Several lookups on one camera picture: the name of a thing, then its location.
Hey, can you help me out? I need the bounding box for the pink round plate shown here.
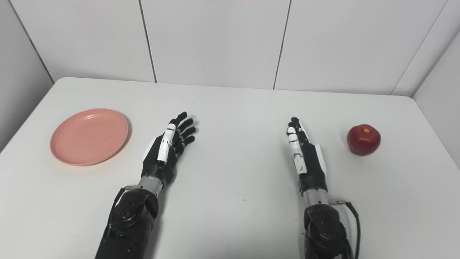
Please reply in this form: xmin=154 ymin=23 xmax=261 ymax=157
xmin=50 ymin=108 xmax=129 ymax=166

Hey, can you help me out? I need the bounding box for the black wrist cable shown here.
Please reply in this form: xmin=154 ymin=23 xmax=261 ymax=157
xmin=110 ymin=185 xmax=138 ymax=223
xmin=329 ymin=199 xmax=361 ymax=259

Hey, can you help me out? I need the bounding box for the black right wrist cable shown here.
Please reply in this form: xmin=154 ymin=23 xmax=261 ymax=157
xmin=329 ymin=199 xmax=361 ymax=259

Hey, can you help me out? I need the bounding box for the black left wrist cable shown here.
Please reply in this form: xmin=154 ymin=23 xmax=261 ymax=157
xmin=110 ymin=185 xmax=138 ymax=223

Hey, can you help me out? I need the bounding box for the red apple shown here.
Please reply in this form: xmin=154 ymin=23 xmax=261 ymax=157
xmin=347 ymin=124 xmax=381 ymax=156

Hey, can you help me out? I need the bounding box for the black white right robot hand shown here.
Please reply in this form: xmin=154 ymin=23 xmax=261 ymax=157
xmin=286 ymin=117 xmax=328 ymax=196

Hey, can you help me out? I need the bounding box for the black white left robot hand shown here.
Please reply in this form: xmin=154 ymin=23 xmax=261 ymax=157
xmin=141 ymin=112 xmax=197 ymax=187

